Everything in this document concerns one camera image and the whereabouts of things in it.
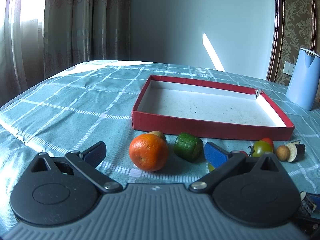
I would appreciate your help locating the red shallow cardboard box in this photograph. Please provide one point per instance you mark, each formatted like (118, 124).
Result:
(208, 109)

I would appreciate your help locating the small brown longan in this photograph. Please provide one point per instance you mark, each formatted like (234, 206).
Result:
(283, 153)

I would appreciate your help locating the orange mandarin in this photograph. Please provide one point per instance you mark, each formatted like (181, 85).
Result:
(149, 152)

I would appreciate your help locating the white wall switch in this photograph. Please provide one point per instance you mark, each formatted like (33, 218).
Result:
(288, 68)

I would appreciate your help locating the small red cherry tomato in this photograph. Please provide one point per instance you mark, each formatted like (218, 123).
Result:
(269, 141)

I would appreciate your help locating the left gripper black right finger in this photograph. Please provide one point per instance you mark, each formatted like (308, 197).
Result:
(226, 164)

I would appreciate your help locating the teal checked bed sheet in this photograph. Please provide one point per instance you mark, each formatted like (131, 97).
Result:
(92, 102)

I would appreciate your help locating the brown patterned curtain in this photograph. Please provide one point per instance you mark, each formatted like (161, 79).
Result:
(40, 38)

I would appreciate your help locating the yellow-green tomato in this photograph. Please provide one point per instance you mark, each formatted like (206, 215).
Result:
(210, 167)

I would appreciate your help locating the dark eggplant chunk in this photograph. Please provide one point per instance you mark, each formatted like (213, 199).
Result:
(307, 205)

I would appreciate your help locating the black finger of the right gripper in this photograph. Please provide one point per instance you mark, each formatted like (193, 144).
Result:
(313, 197)

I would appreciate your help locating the brown kiwi fruit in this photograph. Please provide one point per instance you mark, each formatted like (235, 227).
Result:
(159, 134)

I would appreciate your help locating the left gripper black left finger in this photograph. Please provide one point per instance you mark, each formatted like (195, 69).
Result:
(85, 164)

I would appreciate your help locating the eggplant chunk with white cut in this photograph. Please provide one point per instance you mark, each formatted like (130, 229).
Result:
(297, 151)

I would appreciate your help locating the light blue kettle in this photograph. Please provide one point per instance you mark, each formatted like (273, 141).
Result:
(303, 85)

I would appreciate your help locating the dark wooden wall trim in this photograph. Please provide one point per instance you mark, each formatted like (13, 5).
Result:
(277, 41)

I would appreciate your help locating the green tomato with stem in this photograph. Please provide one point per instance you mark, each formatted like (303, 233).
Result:
(259, 148)

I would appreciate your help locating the green cucumber chunk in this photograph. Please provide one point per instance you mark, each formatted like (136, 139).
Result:
(188, 147)

